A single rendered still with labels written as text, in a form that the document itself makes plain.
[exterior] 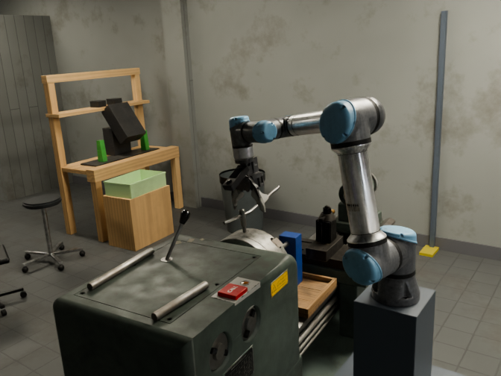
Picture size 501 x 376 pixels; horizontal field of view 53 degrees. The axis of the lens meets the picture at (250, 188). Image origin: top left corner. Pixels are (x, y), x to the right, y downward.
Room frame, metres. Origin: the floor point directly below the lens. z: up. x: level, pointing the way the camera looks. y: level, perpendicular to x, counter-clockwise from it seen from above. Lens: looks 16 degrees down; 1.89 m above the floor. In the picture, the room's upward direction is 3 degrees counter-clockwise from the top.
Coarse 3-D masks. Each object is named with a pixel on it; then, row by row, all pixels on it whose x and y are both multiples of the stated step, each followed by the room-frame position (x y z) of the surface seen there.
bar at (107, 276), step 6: (144, 252) 1.50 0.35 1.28; (150, 252) 1.51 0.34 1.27; (132, 258) 1.45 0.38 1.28; (138, 258) 1.46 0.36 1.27; (144, 258) 1.49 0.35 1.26; (126, 264) 1.42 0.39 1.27; (132, 264) 1.43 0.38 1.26; (114, 270) 1.37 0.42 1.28; (120, 270) 1.39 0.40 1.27; (102, 276) 1.33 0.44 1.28; (108, 276) 1.34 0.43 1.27; (114, 276) 1.37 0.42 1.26; (90, 282) 1.30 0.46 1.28; (96, 282) 1.30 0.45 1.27; (102, 282) 1.32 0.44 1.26; (90, 288) 1.29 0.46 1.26
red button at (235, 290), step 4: (228, 284) 1.26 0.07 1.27; (232, 284) 1.26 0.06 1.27; (224, 288) 1.24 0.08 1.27; (228, 288) 1.24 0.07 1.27; (232, 288) 1.24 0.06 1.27; (236, 288) 1.23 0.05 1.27; (240, 288) 1.23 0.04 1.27; (244, 288) 1.23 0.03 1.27; (220, 292) 1.22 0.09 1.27; (224, 292) 1.21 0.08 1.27; (228, 292) 1.21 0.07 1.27; (232, 292) 1.21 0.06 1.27; (236, 292) 1.21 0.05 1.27; (240, 292) 1.21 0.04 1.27; (244, 292) 1.22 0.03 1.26; (224, 296) 1.21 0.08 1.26; (228, 296) 1.20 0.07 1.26; (232, 296) 1.20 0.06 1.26; (236, 296) 1.19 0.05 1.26; (240, 296) 1.21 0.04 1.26
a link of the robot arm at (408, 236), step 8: (384, 232) 1.43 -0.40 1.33; (392, 232) 1.42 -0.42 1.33; (400, 232) 1.42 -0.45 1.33; (408, 232) 1.43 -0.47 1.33; (392, 240) 1.40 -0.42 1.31; (400, 240) 1.40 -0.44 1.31; (408, 240) 1.40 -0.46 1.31; (416, 240) 1.43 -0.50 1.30; (400, 248) 1.39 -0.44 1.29; (408, 248) 1.40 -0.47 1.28; (400, 256) 1.37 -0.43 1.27; (408, 256) 1.40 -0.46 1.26; (400, 264) 1.37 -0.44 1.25; (408, 264) 1.40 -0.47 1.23; (400, 272) 1.40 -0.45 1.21; (408, 272) 1.41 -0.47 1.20
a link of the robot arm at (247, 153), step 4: (236, 148) 1.83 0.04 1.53; (240, 148) 1.77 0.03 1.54; (244, 148) 1.77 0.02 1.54; (248, 148) 1.77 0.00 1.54; (252, 148) 1.79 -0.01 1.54; (236, 152) 1.77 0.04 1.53; (240, 152) 1.77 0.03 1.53; (244, 152) 1.77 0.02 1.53; (248, 152) 1.77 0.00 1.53; (252, 152) 1.78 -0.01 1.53; (236, 156) 1.78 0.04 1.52; (240, 156) 1.77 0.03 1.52; (244, 156) 1.77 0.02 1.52; (248, 156) 1.77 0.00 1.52; (252, 156) 1.78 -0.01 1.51
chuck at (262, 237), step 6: (246, 228) 1.78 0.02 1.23; (252, 228) 1.77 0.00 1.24; (234, 234) 1.74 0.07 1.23; (240, 234) 1.72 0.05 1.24; (246, 234) 1.71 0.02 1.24; (252, 234) 1.71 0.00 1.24; (258, 234) 1.72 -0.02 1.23; (264, 234) 1.73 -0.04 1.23; (258, 240) 1.68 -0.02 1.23; (264, 240) 1.69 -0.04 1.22; (270, 240) 1.70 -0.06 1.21; (264, 246) 1.66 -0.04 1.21; (270, 246) 1.67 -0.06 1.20; (276, 246) 1.69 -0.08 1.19; (282, 246) 1.71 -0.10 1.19; (282, 252) 1.68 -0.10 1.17
